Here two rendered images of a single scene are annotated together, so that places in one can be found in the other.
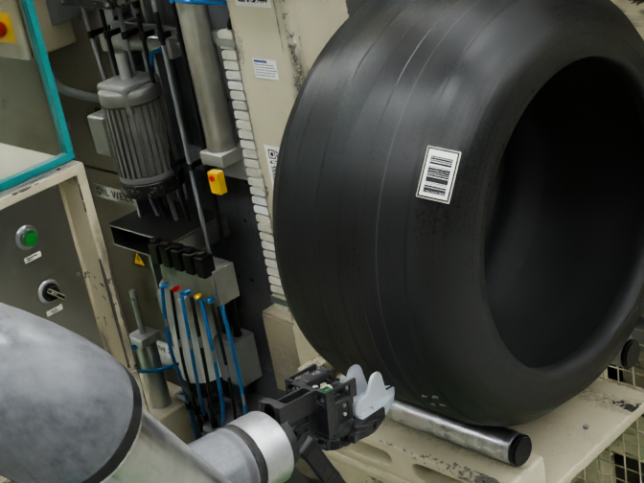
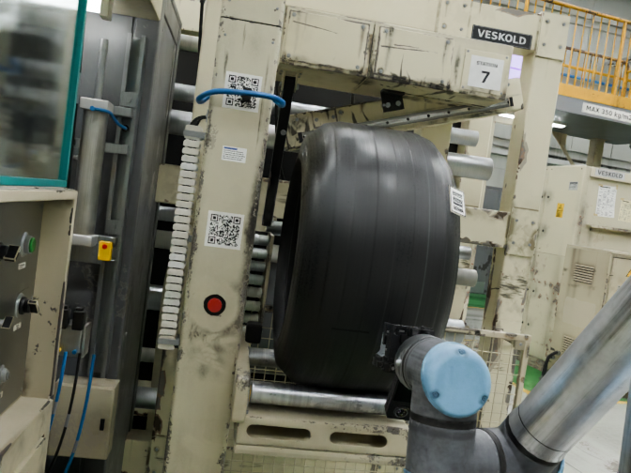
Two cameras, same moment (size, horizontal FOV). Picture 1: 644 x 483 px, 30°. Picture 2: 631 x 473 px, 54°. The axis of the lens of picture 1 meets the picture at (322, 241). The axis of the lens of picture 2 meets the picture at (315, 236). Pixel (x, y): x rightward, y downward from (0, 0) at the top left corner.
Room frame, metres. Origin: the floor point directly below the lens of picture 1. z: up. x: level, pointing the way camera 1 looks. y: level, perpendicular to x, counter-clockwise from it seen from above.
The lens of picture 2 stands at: (0.82, 1.00, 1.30)
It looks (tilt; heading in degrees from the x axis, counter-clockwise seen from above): 3 degrees down; 304
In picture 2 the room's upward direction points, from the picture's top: 8 degrees clockwise
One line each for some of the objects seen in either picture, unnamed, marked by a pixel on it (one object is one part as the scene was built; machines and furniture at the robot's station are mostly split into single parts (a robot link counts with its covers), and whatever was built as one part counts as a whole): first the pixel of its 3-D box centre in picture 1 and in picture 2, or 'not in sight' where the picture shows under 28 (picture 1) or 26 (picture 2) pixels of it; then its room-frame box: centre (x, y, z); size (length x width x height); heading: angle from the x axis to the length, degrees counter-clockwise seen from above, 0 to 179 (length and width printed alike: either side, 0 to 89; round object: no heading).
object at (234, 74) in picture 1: (267, 172); (182, 237); (1.78, 0.06, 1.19); 0.05 x 0.04 x 0.48; 132
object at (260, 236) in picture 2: not in sight; (232, 281); (1.98, -0.34, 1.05); 0.20 x 0.15 x 0.30; 42
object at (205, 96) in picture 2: not in sight; (241, 97); (1.74, -0.01, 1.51); 0.19 x 0.19 x 0.06; 42
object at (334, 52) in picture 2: not in sight; (388, 64); (1.66, -0.50, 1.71); 0.61 x 0.25 x 0.15; 42
